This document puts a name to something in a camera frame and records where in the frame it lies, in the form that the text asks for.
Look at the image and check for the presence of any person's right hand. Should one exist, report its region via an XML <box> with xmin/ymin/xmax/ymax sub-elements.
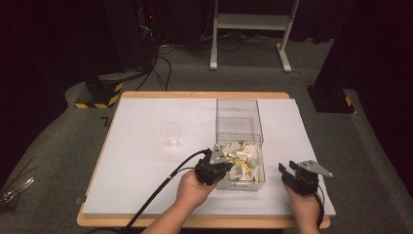
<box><xmin>284</xmin><ymin>182</ymin><xmax>321</xmax><ymax>228</ymax></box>

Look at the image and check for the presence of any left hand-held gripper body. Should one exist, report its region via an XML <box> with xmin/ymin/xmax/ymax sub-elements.
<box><xmin>194</xmin><ymin>143</ymin><xmax>232</xmax><ymax>186</ymax></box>

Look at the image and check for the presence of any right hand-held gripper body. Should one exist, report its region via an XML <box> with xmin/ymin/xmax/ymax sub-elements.
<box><xmin>282</xmin><ymin>159</ymin><xmax>334</xmax><ymax>196</ymax></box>

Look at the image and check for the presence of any person's left hand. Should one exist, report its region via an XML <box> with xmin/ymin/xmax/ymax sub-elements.
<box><xmin>175</xmin><ymin>169</ymin><xmax>218</xmax><ymax>212</ymax></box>

